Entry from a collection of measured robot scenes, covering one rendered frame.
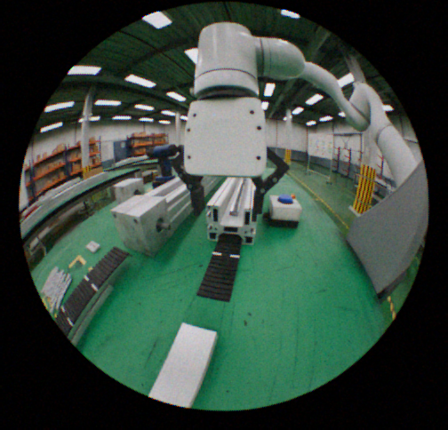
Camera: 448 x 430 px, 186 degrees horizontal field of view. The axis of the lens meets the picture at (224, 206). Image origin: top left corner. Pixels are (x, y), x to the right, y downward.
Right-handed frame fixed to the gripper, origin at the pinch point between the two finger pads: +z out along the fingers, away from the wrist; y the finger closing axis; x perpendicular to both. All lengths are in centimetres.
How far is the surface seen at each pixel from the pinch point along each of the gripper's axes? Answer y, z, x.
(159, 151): -37, -9, 34
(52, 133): -1046, -337, 78
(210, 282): -1.2, 10.1, -6.5
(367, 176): 253, 1, 204
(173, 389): 0.1, 7.6, -25.0
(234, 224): 0.6, 6.1, 5.5
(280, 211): 11.1, 6.1, 13.0
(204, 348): 1.4, 7.6, -17.6
